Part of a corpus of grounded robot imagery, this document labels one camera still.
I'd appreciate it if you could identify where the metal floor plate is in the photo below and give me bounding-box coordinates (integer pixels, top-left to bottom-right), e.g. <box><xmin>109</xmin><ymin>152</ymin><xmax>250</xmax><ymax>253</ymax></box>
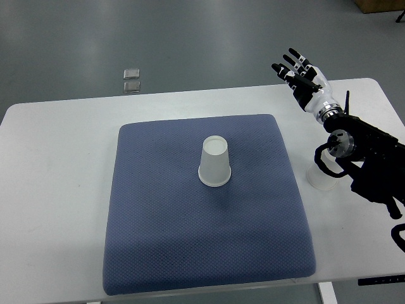
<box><xmin>123</xmin><ymin>80</ymin><xmax>140</xmax><ymax>94</ymax></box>
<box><xmin>123</xmin><ymin>68</ymin><xmax>140</xmax><ymax>80</ymax></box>

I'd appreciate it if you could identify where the black table control panel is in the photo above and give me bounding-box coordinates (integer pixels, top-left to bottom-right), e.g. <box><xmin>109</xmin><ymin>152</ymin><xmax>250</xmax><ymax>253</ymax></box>
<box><xmin>358</xmin><ymin>275</ymin><xmax>405</xmax><ymax>286</ymax></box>

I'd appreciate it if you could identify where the brown cardboard box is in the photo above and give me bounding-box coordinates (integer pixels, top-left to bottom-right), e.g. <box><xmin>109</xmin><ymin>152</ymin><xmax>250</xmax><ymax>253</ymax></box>
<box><xmin>354</xmin><ymin>0</ymin><xmax>404</xmax><ymax>14</ymax></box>

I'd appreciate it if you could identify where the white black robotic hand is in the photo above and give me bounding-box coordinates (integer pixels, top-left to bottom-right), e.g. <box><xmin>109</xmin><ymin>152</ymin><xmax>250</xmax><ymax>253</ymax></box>
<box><xmin>271</xmin><ymin>48</ymin><xmax>343</xmax><ymax>124</ymax></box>

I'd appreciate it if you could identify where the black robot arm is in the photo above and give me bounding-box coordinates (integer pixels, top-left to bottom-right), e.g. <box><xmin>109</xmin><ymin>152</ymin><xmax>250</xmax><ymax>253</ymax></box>
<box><xmin>314</xmin><ymin>92</ymin><xmax>404</xmax><ymax>220</ymax></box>

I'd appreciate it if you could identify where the blue fabric cushion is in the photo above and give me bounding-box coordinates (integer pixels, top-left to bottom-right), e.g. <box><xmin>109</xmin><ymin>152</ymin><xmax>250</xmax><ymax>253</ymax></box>
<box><xmin>103</xmin><ymin>114</ymin><xmax>316</xmax><ymax>295</ymax></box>

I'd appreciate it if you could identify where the white paper cup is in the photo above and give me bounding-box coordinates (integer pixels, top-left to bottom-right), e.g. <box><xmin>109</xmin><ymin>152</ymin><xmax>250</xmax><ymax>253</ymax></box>
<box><xmin>198</xmin><ymin>136</ymin><xmax>232</xmax><ymax>187</ymax></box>
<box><xmin>306</xmin><ymin>150</ymin><xmax>341</xmax><ymax>191</ymax></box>

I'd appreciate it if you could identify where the lower metal floor plate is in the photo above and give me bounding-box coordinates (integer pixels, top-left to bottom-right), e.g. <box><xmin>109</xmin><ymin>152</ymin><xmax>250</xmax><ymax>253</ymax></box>
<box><xmin>123</xmin><ymin>80</ymin><xmax>140</xmax><ymax>94</ymax></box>

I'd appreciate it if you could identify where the upper metal floor plate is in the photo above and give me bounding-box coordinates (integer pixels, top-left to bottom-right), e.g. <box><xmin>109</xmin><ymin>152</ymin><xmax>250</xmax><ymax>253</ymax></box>
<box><xmin>123</xmin><ymin>68</ymin><xmax>140</xmax><ymax>80</ymax></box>

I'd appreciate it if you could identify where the white table leg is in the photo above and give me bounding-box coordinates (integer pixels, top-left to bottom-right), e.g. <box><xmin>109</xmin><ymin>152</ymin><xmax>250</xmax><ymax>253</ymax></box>
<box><xmin>318</xmin><ymin>282</ymin><xmax>338</xmax><ymax>304</ymax></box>

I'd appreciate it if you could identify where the black tripod leg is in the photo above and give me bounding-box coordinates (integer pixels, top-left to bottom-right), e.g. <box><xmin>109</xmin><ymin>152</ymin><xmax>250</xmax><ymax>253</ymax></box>
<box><xmin>396</xmin><ymin>10</ymin><xmax>405</xmax><ymax>23</ymax></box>

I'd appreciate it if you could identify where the white paper cup on cushion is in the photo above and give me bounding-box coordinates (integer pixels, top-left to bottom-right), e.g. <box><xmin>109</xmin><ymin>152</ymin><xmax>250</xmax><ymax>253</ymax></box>
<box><xmin>198</xmin><ymin>136</ymin><xmax>232</xmax><ymax>187</ymax></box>

